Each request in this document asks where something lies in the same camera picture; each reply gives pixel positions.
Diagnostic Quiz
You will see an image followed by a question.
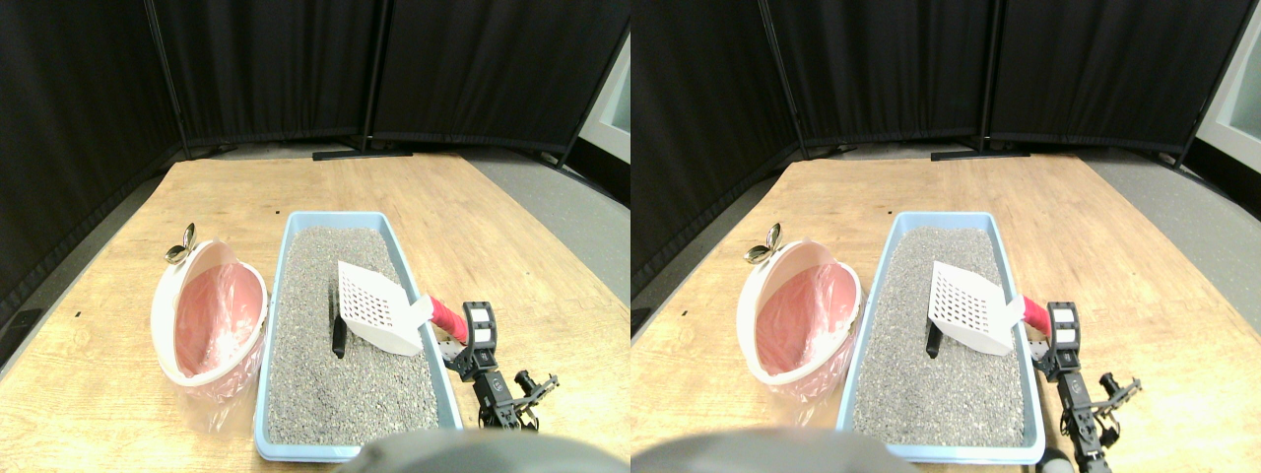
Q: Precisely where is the white bin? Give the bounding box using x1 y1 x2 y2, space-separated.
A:
736 223 864 405
150 223 270 407

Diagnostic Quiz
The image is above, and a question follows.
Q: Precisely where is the black curtain stand pole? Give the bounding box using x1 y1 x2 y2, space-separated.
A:
363 0 395 154
979 0 1008 154
757 0 809 161
557 30 631 169
146 0 190 161
1180 8 1261 167

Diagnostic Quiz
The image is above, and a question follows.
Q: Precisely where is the white scoop with red handle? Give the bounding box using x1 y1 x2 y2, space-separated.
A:
928 261 1054 357
337 260 471 357

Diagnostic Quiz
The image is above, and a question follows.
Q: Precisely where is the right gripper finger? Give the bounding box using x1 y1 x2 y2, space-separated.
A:
1047 302 1082 364
462 302 495 368

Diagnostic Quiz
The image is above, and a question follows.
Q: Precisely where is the white shelf unit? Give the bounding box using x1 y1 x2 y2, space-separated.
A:
579 39 631 164
1197 34 1261 173

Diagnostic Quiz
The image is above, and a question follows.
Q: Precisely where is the blue litter tray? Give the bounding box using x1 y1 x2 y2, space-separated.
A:
254 210 464 463
835 211 1047 464

